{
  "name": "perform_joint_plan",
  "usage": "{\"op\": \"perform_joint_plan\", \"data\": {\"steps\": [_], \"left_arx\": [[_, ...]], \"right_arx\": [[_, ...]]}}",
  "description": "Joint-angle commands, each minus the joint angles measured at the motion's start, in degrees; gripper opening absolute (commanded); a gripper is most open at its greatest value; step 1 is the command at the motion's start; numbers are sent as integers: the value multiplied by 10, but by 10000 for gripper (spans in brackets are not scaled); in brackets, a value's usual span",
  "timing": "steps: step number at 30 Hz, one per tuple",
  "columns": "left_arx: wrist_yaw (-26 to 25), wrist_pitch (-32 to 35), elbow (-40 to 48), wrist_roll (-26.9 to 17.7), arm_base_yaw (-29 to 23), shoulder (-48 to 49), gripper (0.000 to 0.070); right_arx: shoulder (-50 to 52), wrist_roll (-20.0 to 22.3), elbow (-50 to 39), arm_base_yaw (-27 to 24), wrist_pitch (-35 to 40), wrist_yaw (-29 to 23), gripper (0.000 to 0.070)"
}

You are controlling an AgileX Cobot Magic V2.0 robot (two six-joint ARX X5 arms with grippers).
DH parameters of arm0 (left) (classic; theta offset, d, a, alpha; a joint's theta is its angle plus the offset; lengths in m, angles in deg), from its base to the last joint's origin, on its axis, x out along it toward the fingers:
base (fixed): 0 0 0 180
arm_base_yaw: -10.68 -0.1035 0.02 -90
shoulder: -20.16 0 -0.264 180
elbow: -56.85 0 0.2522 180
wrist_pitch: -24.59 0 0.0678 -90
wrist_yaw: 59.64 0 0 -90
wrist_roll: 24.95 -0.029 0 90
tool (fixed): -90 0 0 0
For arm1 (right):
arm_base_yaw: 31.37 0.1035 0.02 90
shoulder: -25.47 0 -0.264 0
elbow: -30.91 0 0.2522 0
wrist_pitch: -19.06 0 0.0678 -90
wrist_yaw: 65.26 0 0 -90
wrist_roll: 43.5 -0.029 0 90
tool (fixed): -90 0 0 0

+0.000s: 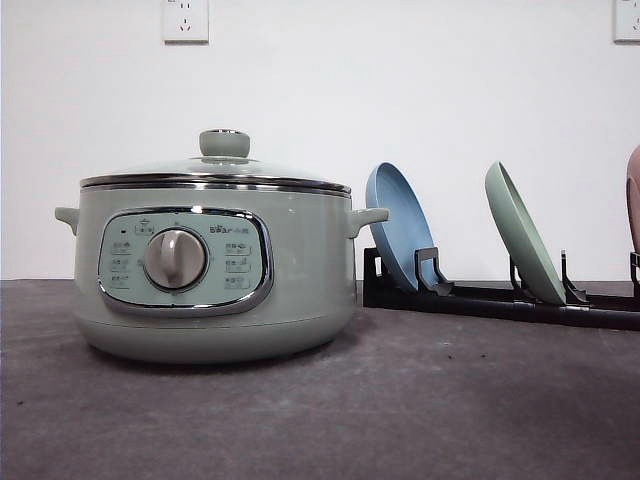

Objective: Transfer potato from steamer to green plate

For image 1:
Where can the glass pot lid green knob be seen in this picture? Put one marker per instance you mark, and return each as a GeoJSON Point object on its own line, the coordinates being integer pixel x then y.
{"type": "Point", "coordinates": [223, 160]}

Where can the green plate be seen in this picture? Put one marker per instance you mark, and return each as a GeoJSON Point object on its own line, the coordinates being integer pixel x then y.
{"type": "Point", "coordinates": [521, 232]}

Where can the blue plate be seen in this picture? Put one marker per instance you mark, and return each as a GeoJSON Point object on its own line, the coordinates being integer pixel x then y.
{"type": "Point", "coordinates": [408, 228]}

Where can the green electric steamer pot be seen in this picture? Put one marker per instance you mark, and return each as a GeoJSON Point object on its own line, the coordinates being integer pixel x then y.
{"type": "Point", "coordinates": [214, 278]}

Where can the black plate rack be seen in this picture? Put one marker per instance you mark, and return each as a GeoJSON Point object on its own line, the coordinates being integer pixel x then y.
{"type": "Point", "coordinates": [617, 311]}

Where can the pink plate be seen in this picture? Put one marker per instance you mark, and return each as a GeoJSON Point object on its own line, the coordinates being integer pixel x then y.
{"type": "Point", "coordinates": [632, 193]}

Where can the white wall socket left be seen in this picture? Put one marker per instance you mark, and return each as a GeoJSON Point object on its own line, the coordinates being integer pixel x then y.
{"type": "Point", "coordinates": [185, 22]}

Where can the white wall socket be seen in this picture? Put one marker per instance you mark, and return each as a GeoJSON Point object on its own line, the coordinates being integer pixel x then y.
{"type": "Point", "coordinates": [626, 22]}
{"type": "Point", "coordinates": [185, 22]}

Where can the white wall socket right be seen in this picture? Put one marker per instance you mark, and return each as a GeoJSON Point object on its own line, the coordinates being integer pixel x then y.
{"type": "Point", "coordinates": [626, 22]}

